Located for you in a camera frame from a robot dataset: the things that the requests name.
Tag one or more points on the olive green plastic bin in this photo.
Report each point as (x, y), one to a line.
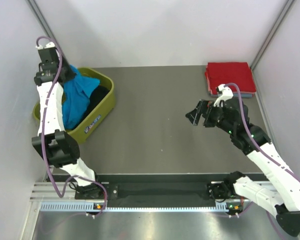
(97, 120)

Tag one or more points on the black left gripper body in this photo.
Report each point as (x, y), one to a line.
(68, 72)

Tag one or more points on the right corner aluminium post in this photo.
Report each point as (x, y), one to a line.
(288, 5)

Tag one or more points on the red folded t shirt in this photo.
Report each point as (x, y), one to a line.
(227, 69)

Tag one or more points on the black t shirt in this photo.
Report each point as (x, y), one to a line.
(96, 97)

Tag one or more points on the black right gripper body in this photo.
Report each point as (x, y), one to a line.
(214, 115)

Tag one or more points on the blue t shirt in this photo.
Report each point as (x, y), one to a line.
(77, 93)

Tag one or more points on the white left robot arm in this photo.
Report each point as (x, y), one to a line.
(62, 151)

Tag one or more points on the left corner aluminium post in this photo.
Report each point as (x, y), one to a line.
(48, 33)

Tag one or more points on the corner aluminium post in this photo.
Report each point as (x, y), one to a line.
(48, 33)
(288, 5)

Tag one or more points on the aluminium frame rail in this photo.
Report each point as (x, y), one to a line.
(41, 192)

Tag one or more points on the white slotted cable duct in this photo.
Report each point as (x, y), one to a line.
(95, 207)

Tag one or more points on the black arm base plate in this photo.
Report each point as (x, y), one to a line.
(202, 190)

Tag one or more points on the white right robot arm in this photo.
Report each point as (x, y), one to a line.
(229, 113)

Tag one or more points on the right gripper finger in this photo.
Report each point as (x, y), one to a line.
(194, 116)
(201, 108)

